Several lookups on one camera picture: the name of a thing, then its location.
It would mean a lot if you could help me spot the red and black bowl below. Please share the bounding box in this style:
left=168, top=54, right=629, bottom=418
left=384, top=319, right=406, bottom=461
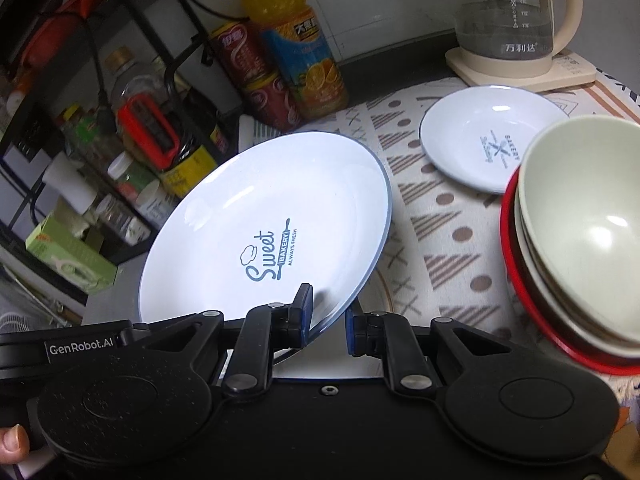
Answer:
left=499, top=170, right=639, bottom=376

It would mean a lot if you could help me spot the small blue-rim bakery plate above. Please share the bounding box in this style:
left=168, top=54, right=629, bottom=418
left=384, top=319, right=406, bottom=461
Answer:
left=420, top=86, right=567, bottom=194

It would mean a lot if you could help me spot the red drink can upper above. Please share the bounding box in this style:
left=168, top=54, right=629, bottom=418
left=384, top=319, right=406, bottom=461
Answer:
left=208, top=22, right=274, bottom=88

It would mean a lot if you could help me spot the large soy sauce bottle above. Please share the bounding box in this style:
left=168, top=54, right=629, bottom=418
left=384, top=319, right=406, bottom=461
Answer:
left=104, top=46, right=217, bottom=198

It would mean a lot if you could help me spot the black metal shelf rack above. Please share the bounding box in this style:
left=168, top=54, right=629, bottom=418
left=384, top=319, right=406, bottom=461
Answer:
left=0, top=0, right=246, bottom=266

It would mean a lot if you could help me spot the small white cap jar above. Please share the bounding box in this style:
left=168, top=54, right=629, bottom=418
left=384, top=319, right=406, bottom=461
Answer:
left=106, top=151, right=178, bottom=230

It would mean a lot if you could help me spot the glass electric kettle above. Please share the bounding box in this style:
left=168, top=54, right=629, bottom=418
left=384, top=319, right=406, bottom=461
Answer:
left=450, top=0, right=584, bottom=61

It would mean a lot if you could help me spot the large white flower plate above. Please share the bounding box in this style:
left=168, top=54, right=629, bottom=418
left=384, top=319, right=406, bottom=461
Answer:
left=273, top=271, right=393, bottom=379

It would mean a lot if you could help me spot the orange juice bottle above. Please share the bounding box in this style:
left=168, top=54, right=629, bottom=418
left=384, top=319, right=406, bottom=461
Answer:
left=240, top=0, right=349, bottom=120

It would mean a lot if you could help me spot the cream kettle base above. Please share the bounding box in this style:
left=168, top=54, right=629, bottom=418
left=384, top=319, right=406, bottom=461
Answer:
left=445, top=47, right=597, bottom=92

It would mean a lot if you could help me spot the red drink can lower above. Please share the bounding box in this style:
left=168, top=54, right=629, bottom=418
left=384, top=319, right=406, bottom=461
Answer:
left=244, top=72, right=302, bottom=132

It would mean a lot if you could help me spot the pale green bowl front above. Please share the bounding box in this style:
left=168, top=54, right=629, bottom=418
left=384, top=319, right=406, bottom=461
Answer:
left=513, top=200, right=639, bottom=359

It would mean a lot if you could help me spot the patterned fringed cloth mat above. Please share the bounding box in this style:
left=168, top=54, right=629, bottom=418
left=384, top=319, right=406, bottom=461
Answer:
left=234, top=75, right=640, bottom=411

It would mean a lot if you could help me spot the person left hand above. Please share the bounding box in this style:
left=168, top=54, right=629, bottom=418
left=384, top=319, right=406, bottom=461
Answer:
left=0, top=424, right=29, bottom=465

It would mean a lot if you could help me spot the green tea carton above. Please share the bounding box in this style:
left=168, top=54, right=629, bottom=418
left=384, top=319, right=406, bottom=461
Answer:
left=25, top=214, right=117, bottom=295

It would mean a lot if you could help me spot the pale green bowl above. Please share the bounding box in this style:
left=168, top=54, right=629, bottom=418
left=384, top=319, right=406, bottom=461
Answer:
left=513, top=200, right=639, bottom=359
left=516, top=115, right=639, bottom=342

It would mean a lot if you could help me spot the blue-rim Sweet plate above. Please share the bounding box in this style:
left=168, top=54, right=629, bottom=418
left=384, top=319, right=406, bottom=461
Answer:
left=138, top=132, right=393, bottom=339

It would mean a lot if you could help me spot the red drink can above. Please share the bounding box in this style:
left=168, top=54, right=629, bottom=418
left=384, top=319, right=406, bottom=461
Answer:
left=208, top=22, right=274, bottom=88
left=244, top=72, right=302, bottom=132

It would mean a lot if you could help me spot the green cap sauce bottle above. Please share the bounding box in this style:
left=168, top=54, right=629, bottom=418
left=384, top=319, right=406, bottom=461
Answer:
left=63, top=103, right=125, bottom=172

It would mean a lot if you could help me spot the pale green bowl back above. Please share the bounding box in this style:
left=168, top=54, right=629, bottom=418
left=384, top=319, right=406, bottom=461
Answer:
left=516, top=115, right=639, bottom=342

